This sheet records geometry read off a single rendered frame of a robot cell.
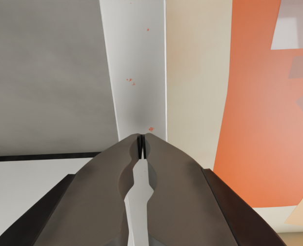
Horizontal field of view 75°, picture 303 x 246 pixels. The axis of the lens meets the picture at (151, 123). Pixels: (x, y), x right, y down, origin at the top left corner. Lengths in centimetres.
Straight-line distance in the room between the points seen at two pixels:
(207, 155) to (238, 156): 3
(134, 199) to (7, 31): 203
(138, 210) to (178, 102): 11
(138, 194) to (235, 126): 11
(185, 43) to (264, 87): 8
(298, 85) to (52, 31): 189
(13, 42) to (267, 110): 212
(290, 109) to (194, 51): 10
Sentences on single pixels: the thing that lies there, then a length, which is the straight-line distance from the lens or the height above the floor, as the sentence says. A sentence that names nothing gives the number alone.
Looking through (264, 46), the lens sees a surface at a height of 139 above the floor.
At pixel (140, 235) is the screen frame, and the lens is 23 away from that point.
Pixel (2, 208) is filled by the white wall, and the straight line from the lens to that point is 445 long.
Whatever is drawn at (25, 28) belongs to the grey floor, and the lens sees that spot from 205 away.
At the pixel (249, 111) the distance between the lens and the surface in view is 20.
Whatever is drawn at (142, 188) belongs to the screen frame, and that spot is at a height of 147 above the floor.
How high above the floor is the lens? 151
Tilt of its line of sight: 31 degrees down
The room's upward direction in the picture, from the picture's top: 178 degrees clockwise
